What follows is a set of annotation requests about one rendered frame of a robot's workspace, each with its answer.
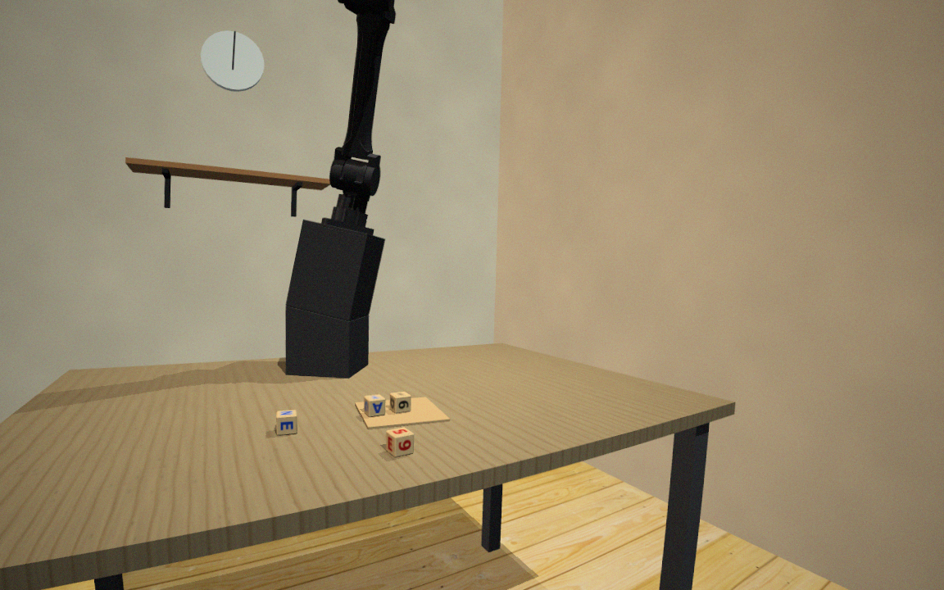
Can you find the cream letter block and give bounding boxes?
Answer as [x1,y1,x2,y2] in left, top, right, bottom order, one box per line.
[386,427,414,457]
[276,410,297,435]
[364,395,386,417]
[390,392,411,414]

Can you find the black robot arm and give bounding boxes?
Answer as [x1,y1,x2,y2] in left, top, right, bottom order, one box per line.
[321,0,396,235]

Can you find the tan flat mat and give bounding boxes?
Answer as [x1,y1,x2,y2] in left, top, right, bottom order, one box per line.
[355,397,450,429]

